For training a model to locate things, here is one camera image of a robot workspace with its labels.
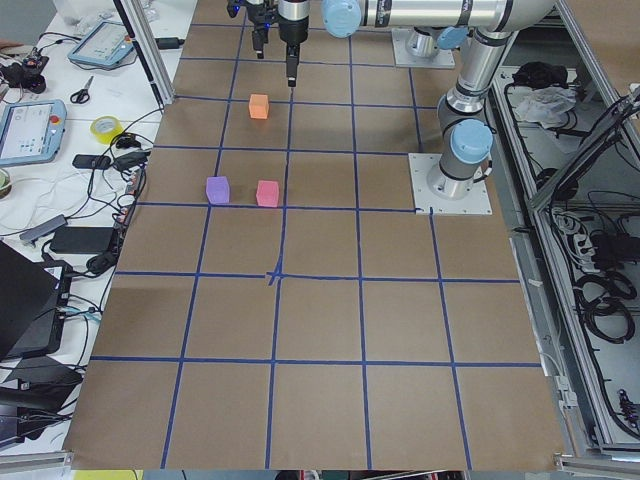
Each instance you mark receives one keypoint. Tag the black laptop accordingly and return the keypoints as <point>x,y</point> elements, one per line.
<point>33,295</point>

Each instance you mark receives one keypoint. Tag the teach pendant tablet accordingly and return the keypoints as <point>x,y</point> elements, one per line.
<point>105,47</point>
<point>32,132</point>

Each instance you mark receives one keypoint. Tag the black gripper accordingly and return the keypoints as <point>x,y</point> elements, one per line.
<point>258,41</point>
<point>292,24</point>

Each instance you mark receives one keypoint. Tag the yellow tape roll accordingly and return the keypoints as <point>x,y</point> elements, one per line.
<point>106,128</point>

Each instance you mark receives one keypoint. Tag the black power adapter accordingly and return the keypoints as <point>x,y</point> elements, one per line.
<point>81,239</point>

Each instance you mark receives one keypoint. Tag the near teach pendant tablet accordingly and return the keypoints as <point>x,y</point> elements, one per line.
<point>32,132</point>

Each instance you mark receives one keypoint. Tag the orange foam cube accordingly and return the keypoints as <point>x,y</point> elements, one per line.
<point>259,106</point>

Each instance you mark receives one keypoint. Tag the black handled scissors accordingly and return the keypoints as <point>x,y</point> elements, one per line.
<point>82,95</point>

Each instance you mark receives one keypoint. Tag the red foam cube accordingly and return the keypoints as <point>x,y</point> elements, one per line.
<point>267,193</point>

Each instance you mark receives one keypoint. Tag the purple foam cube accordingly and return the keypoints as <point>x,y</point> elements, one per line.
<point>217,190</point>

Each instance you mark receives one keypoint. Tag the far teach pendant tablet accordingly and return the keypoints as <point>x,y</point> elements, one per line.
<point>105,47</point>

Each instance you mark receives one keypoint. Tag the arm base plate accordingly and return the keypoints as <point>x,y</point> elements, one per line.
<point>418,48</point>
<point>435,193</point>

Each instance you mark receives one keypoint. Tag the aluminium frame post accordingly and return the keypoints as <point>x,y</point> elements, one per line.
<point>135,22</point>

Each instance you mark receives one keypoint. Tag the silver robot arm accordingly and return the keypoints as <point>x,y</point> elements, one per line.
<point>434,27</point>
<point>484,31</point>

